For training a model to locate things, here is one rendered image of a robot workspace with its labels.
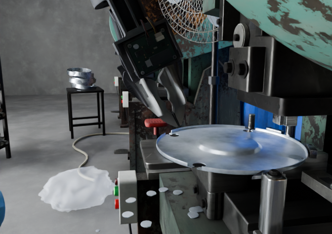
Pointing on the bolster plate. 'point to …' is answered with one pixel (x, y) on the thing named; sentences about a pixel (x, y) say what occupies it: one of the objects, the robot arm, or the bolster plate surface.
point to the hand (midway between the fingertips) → (174, 117)
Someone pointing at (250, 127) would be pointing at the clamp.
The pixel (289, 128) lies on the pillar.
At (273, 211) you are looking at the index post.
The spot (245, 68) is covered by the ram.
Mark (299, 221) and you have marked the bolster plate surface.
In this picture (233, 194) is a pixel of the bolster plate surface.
